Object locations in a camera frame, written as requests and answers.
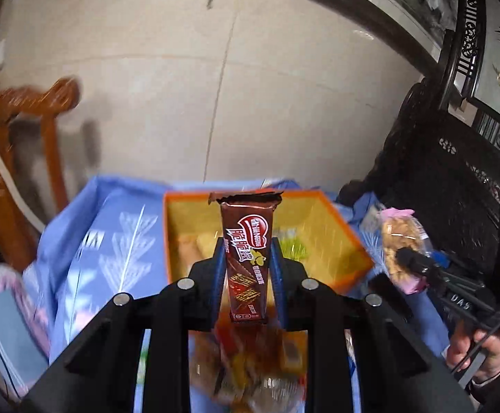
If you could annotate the person's right forearm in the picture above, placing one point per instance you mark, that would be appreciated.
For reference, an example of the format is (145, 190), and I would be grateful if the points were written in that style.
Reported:
(499, 391)

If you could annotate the clear white candy packet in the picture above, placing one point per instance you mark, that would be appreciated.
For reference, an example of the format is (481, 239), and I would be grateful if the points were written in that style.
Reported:
(271, 390)

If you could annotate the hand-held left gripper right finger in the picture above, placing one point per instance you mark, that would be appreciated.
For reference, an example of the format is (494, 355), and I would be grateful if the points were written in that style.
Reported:
(276, 275)

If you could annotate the yellow-green snack packet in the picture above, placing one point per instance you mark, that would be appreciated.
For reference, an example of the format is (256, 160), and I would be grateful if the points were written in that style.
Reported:
(295, 247)

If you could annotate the person's right hand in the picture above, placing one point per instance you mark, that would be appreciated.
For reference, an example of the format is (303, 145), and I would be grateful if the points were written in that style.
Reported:
(465, 348)

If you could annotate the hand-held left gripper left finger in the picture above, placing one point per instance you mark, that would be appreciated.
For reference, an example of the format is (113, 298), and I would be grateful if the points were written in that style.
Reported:
(209, 284)

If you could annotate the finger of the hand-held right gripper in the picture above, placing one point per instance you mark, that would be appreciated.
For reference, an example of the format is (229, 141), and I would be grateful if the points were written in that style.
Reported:
(443, 259)
(418, 264)

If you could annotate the yellow cake packet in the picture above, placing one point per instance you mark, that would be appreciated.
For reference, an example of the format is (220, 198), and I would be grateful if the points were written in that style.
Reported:
(293, 350)

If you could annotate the orange cardboard box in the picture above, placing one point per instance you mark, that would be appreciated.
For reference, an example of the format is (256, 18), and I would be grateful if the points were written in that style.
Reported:
(323, 232)

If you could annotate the pink-ended cracker packet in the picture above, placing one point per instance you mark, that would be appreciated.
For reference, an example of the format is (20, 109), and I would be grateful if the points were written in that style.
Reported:
(398, 234)

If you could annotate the red snack packet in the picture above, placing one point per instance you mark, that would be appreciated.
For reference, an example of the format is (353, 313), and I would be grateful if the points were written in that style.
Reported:
(230, 344)

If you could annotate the brown wafer packet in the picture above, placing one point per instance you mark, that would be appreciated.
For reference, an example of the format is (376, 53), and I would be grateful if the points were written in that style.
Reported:
(245, 266)

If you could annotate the blue striped cloth bundle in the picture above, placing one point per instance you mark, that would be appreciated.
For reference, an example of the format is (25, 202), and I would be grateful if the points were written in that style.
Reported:
(9, 331)

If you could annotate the dark carved wooden furniture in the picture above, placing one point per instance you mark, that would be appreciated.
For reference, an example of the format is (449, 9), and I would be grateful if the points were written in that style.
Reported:
(439, 172)

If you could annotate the blue printed tablecloth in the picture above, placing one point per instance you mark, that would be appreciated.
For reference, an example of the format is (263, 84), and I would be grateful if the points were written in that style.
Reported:
(103, 241)

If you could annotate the carved wooden chair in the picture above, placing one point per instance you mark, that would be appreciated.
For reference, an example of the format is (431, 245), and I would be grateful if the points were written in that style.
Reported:
(13, 172)

